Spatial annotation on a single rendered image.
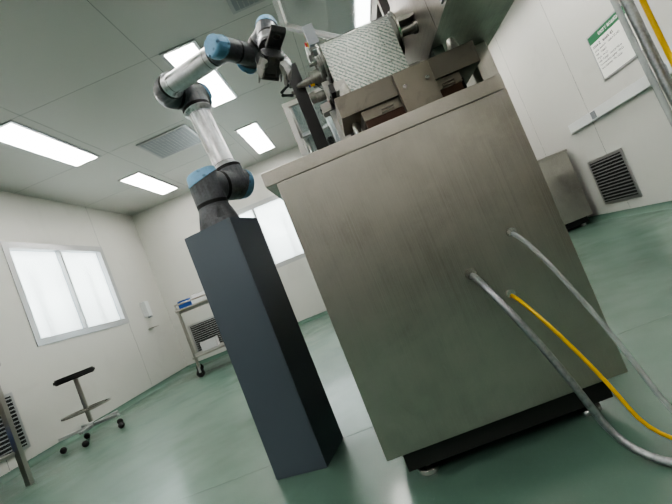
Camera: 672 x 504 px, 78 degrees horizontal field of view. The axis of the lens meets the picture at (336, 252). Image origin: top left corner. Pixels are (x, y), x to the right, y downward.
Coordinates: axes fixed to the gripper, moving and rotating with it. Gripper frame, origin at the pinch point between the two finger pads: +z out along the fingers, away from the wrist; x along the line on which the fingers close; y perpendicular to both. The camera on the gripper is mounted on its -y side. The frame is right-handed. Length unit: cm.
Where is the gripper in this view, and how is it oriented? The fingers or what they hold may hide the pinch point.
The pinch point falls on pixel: (275, 75)
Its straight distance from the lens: 133.9
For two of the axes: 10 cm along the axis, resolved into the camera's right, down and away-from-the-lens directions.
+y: -2.3, 5.9, 7.7
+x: -9.6, 0.0, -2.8
